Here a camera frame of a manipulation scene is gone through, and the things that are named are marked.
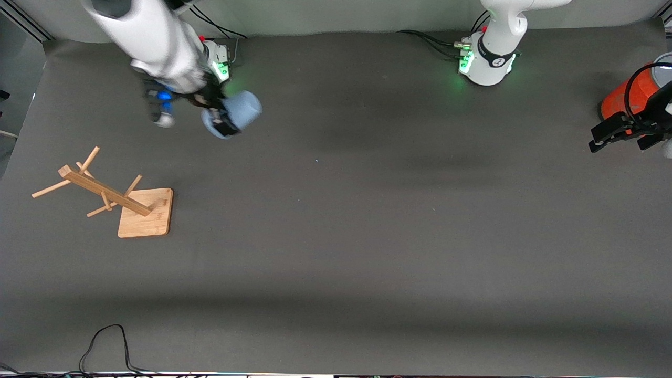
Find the orange cylindrical can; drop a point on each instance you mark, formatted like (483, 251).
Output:
(625, 100)

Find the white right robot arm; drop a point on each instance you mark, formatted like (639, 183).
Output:
(157, 42)

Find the wooden cup rack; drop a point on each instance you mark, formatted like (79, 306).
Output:
(144, 215)

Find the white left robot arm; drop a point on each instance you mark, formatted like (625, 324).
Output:
(496, 58)

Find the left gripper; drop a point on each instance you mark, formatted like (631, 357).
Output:
(641, 126)

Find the light blue plastic cup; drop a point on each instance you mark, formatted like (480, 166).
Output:
(244, 107)

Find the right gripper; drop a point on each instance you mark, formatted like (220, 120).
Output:
(209, 96)

